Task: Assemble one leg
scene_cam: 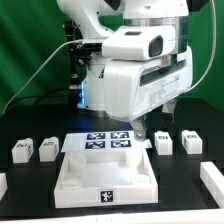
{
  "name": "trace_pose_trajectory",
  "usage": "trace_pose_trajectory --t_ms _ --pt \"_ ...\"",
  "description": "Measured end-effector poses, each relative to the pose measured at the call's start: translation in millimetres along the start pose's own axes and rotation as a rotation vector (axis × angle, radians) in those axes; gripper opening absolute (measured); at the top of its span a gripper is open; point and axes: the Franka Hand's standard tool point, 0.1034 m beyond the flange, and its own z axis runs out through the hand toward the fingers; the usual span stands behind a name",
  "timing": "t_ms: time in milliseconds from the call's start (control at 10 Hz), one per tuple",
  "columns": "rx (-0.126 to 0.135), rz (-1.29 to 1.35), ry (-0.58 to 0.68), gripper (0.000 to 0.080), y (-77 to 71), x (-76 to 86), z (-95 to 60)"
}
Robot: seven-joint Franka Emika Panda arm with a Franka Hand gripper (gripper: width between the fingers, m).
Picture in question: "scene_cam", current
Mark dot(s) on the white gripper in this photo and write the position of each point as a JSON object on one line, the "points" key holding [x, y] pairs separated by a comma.
{"points": [[131, 89]]}

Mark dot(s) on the white square tabletop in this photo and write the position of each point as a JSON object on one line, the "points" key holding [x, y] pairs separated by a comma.
{"points": [[105, 177]]}

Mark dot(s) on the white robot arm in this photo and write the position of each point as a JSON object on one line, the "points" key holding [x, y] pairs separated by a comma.
{"points": [[97, 20]]}

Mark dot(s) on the paper sheet with AprilTags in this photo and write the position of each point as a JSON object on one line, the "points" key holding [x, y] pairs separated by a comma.
{"points": [[102, 141]]}

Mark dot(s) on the white obstacle bar left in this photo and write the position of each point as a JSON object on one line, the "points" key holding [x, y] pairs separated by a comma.
{"points": [[3, 185]]}

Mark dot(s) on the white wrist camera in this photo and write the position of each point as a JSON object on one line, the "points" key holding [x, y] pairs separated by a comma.
{"points": [[139, 43]]}

